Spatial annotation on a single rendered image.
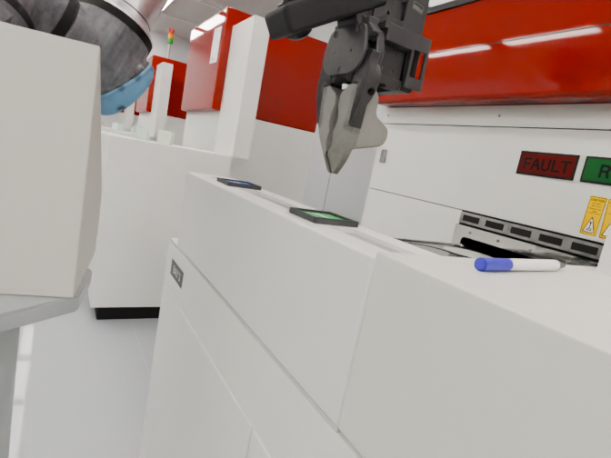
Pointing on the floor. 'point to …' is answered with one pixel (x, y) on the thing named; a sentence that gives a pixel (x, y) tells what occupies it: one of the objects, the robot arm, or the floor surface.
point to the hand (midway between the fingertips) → (329, 160)
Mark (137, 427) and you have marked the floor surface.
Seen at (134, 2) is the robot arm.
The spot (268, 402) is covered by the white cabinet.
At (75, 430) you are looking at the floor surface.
